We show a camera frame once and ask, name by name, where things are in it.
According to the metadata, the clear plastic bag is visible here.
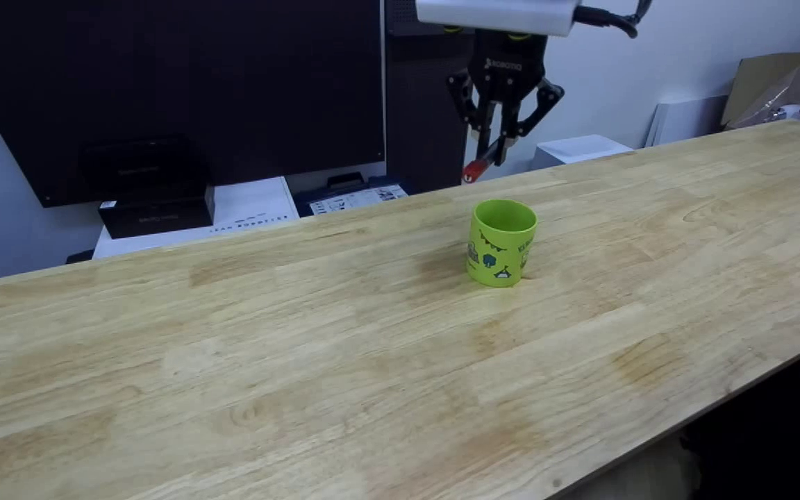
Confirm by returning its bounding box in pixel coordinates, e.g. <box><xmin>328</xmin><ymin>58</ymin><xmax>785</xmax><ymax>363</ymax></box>
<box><xmin>725</xmin><ymin>66</ymin><xmax>800</xmax><ymax>133</ymax></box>

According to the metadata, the black marker with red cap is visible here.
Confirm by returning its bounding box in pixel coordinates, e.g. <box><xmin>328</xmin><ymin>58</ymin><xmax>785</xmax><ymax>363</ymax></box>
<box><xmin>462</xmin><ymin>137</ymin><xmax>506</xmax><ymax>185</ymax></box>

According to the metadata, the black case with printed sheet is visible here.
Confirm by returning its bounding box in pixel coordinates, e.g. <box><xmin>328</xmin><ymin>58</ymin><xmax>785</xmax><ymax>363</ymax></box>
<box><xmin>293</xmin><ymin>172</ymin><xmax>410</xmax><ymax>218</ymax></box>

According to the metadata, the small white box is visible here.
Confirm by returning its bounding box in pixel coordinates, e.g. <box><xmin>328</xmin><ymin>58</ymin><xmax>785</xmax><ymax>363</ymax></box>
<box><xmin>531</xmin><ymin>134</ymin><xmax>634</xmax><ymax>172</ymax></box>

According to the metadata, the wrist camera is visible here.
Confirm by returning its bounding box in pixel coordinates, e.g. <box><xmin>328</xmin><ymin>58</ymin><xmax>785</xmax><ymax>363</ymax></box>
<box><xmin>415</xmin><ymin>0</ymin><xmax>579</xmax><ymax>38</ymax></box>

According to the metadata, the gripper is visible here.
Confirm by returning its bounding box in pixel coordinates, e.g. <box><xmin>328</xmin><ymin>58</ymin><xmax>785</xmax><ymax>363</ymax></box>
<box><xmin>447</xmin><ymin>29</ymin><xmax>566</xmax><ymax>166</ymax></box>

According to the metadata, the dark perforated panel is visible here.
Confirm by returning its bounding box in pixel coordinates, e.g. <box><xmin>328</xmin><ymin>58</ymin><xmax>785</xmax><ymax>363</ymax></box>
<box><xmin>384</xmin><ymin>0</ymin><xmax>478</xmax><ymax>194</ymax></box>

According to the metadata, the large black screen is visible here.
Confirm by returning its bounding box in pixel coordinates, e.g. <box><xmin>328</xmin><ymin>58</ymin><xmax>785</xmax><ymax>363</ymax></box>
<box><xmin>0</xmin><ymin>0</ymin><xmax>386</xmax><ymax>208</ymax></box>

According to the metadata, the white board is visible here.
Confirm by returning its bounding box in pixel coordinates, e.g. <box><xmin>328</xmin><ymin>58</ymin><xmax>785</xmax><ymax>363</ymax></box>
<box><xmin>645</xmin><ymin>96</ymin><xmax>731</xmax><ymax>149</ymax></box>

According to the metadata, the cardboard sheet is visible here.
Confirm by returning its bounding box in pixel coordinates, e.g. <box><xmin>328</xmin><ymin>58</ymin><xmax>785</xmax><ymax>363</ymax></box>
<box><xmin>721</xmin><ymin>51</ymin><xmax>800</xmax><ymax>127</ymax></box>

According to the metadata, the green printed mug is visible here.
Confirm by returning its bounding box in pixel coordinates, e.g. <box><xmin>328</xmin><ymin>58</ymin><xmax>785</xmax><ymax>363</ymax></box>
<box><xmin>467</xmin><ymin>199</ymin><xmax>539</xmax><ymax>288</ymax></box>

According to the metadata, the flat white box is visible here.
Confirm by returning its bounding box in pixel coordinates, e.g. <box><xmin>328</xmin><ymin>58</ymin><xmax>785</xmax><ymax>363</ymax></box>
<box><xmin>92</xmin><ymin>176</ymin><xmax>301</xmax><ymax>260</ymax></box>

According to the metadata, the black box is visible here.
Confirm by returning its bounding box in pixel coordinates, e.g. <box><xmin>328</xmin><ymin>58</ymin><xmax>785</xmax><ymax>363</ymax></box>
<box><xmin>97</xmin><ymin>186</ymin><xmax>216</xmax><ymax>240</ymax></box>

